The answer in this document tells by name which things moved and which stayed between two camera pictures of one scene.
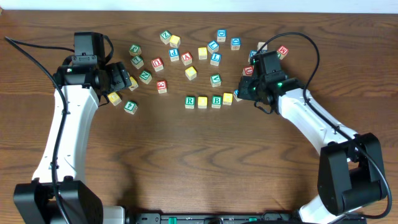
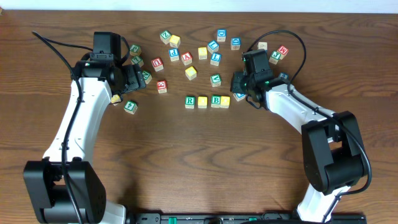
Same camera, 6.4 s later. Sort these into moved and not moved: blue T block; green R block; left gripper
Moved: left gripper
Not moved: blue T block; green R block
